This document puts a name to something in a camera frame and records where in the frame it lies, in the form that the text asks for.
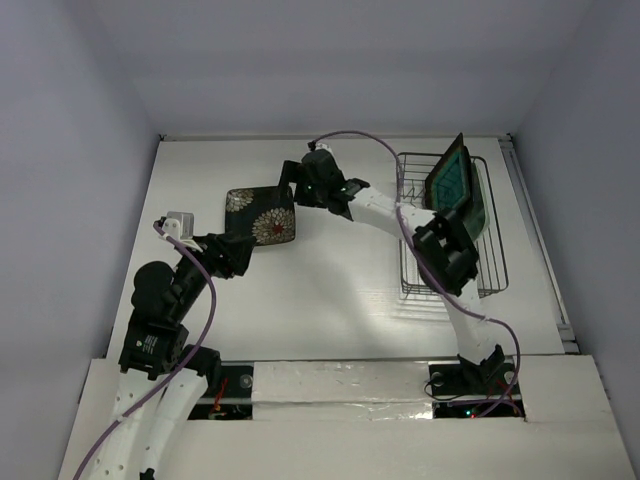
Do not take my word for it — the purple cable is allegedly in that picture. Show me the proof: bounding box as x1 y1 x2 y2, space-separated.
72 219 219 480
309 129 522 419

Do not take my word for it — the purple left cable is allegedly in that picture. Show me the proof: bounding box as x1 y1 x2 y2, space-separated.
72 219 219 480

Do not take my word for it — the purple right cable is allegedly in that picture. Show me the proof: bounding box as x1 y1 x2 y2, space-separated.
309 129 522 419

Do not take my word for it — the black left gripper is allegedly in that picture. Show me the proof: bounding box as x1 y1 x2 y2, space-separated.
171 230 256 318

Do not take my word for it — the teal square plate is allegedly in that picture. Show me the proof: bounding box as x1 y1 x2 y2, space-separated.
423 133 472 215

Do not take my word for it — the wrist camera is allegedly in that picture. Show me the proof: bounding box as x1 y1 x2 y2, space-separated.
307 141 333 154
158 211 195 248

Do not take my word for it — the black floral square plate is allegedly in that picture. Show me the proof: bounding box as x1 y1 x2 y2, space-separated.
225 186 296 246

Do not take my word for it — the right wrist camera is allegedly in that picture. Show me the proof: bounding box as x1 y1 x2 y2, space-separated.
307 141 333 154

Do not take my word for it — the wire dish rack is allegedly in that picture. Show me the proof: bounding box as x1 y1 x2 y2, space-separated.
398 152 509 301

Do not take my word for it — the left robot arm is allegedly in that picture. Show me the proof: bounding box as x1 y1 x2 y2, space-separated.
74 228 256 479

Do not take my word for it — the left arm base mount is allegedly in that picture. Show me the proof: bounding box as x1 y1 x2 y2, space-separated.
188 362 254 421

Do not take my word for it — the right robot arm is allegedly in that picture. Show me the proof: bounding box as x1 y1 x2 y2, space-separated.
278 146 505 394

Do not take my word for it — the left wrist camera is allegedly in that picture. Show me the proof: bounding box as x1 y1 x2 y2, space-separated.
158 211 195 248

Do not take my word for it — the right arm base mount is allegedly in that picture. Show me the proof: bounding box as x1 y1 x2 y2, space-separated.
423 346 525 419

